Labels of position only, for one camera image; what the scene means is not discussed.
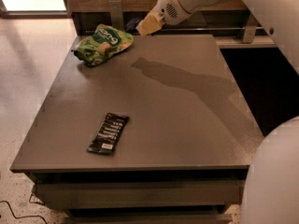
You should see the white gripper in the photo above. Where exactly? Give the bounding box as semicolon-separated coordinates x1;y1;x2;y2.
136;0;187;35

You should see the blue rxbar wrapper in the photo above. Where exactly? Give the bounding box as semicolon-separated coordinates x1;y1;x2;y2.
125;18;141;32

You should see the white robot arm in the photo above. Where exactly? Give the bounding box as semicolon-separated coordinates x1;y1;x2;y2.
137;0;299;224

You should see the green rice chip bag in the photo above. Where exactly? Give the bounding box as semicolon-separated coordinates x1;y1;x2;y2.
72;24;134;67

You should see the black rxbar wrapper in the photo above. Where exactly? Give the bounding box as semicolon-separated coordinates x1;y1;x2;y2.
87;113;130;155

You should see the grey upper drawer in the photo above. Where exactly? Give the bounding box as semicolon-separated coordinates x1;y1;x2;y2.
33;180;244;210

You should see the grey drawer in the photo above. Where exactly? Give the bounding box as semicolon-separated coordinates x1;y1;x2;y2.
63;215;232;224
33;180;244;210

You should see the grey lower drawer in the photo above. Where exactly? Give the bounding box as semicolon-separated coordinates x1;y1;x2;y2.
63;215;232;224

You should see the horizontal metal rail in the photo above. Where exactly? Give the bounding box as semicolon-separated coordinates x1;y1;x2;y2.
80;27;267;36

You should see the left metal wall bracket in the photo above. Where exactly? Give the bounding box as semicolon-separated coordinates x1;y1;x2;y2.
108;0;124;30

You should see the metal wall bracket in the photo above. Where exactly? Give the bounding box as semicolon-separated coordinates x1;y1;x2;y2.
241;13;259;44
108;0;124;30

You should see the right metal wall bracket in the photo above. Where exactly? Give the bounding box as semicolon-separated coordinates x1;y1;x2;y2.
241;13;259;44

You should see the black floor cable left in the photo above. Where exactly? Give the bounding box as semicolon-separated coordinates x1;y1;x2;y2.
0;199;50;224

